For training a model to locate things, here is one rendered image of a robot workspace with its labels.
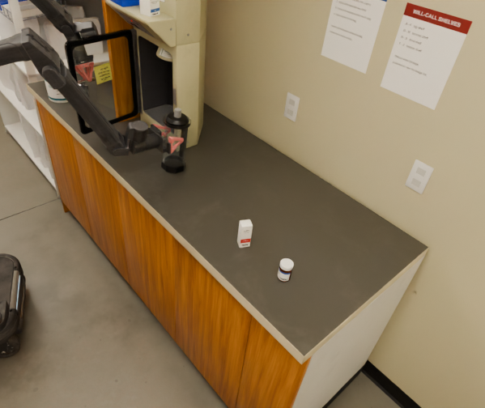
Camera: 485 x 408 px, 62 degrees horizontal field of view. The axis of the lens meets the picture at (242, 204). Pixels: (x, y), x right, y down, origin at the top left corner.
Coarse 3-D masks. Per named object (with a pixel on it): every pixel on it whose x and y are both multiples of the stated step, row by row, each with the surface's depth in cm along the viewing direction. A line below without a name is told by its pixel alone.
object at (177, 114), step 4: (176, 108) 156; (180, 108) 157; (172, 112) 160; (176, 112) 156; (180, 112) 156; (168, 116) 157; (172, 116) 158; (176, 116) 157; (180, 116) 157; (184, 116) 159; (168, 120) 156; (172, 120) 156; (176, 120) 156; (180, 120) 156; (184, 120) 157; (188, 120) 159; (172, 124) 156; (176, 124) 156; (180, 124) 156; (184, 124) 157
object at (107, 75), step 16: (112, 32) 164; (80, 48) 157; (96, 48) 162; (112, 48) 168; (128, 48) 174; (80, 64) 161; (96, 64) 166; (112, 64) 171; (128, 64) 178; (80, 80) 164; (96, 80) 170; (112, 80) 175; (128, 80) 182; (96, 96) 173; (112, 96) 179; (128, 96) 186; (112, 112) 183; (128, 112) 190; (80, 128) 175
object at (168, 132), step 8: (168, 128) 157; (168, 136) 160; (176, 136) 159; (184, 136) 161; (184, 144) 163; (176, 152) 164; (184, 152) 166; (168, 160) 166; (176, 160) 166; (184, 160) 170
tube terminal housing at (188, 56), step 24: (168, 0) 146; (192, 0) 147; (192, 24) 153; (168, 48) 158; (192, 48) 159; (192, 72) 165; (192, 96) 172; (144, 120) 196; (192, 120) 179; (192, 144) 187
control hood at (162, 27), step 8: (112, 8) 161; (120, 8) 151; (128, 8) 151; (136, 8) 152; (128, 16) 153; (136, 16) 145; (144, 16) 145; (152, 16) 146; (160, 16) 147; (168, 16) 148; (144, 24) 145; (152, 24) 142; (160, 24) 144; (168, 24) 146; (152, 32) 149; (160, 32) 146; (168, 32) 148; (160, 40) 154; (168, 40) 150
